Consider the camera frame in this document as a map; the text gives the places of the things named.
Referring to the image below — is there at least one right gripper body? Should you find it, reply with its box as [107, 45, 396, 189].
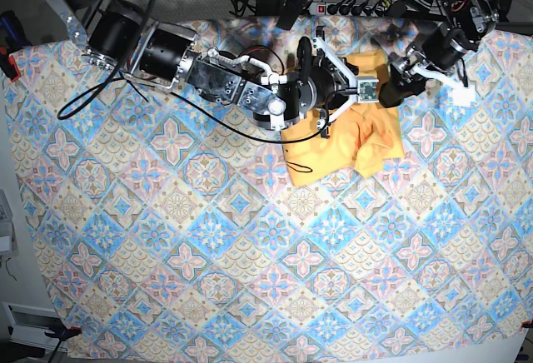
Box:
[285, 36, 358, 122]

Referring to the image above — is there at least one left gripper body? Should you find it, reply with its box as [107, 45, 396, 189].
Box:
[389, 25, 469, 76]

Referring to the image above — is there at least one yellow T-shirt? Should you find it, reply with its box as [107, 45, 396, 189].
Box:
[279, 49, 405, 187]

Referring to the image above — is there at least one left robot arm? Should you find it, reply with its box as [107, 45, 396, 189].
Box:
[379, 0, 499, 108]

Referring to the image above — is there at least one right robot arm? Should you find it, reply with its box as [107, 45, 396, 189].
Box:
[45, 0, 378, 137]

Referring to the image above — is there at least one black clamp on table edge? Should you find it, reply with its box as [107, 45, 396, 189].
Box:
[276, 0, 307, 31]

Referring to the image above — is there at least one patterned blue pink tablecloth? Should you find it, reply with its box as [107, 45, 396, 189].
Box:
[2, 32, 532, 362]

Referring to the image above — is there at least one red black clamp left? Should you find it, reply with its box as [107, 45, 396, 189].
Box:
[0, 47, 21, 82]

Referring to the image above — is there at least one orange black clamp bottom left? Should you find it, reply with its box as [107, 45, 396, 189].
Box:
[44, 326, 82, 342]

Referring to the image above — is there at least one white power strip red switch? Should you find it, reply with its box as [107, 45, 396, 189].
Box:
[308, 2, 372, 17]

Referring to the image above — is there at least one blue handled tool left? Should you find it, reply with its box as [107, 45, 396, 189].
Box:
[1, 10, 32, 52]

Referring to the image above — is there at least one white aluminium rail bottom left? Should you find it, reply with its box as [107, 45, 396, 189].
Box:
[2, 302, 62, 351]

